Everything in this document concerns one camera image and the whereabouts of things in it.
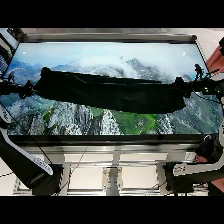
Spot blue jeans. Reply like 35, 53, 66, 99
34, 66, 188, 115

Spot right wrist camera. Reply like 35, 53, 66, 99
194, 63, 205, 82

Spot black cable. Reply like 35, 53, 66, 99
191, 91, 224, 106
0, 102, 56, 168

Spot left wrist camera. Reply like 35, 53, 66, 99
7, 70, 17, 84

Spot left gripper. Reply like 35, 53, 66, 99
19, 80, 37, 100

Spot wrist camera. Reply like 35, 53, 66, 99
194, 63, 205, 82
7, 70, 17, 84

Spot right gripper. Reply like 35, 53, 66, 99
173, 76, 194, 99

